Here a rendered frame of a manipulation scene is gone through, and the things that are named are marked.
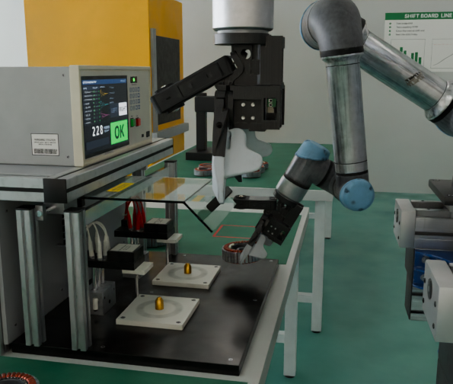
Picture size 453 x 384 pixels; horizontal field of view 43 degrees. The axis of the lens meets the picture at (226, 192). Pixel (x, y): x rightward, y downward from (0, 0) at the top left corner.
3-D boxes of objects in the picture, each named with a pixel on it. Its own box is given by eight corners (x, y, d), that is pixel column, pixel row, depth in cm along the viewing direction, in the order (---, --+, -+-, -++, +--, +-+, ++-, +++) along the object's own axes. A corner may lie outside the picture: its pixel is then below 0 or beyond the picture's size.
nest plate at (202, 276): (221, 270, 161) (221, 265, 160) (208, 289, 146) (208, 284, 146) (169, 266, 164) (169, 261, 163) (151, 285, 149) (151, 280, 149)
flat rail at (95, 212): (173, 174, 170) (172, 164, 169) (78, 229, 111) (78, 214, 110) (168, 174, 170) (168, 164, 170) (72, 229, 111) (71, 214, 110)
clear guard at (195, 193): (236, 205, 134) (236, 179, 133) (212, 232, 111) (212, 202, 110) (103, 199, 140) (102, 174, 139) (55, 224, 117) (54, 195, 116)
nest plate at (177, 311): (199, 303, 137) (199, 298, 137) (182, 330, 123) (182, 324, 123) (139, 298, 140) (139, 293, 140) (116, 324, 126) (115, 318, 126)
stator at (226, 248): (266, 252, 160) (266, 239, 159) (260, 265, 149) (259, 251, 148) (226, 252, 162) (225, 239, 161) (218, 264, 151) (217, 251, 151)
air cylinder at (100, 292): (116, 302, 138) (115, 280, 137) (103, 315, 131) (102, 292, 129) (96, 301, 139) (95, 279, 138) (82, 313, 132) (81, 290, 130)
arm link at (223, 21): (206, -6, 68) (219, 2, 76) (206, 34, 69) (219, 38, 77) (270, -8, 67) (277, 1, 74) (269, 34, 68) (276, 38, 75)
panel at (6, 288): (128, 248, 180) (124, 152, 174) (8, 344, 117) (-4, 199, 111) (124, 248, 180) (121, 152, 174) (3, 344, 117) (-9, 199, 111)
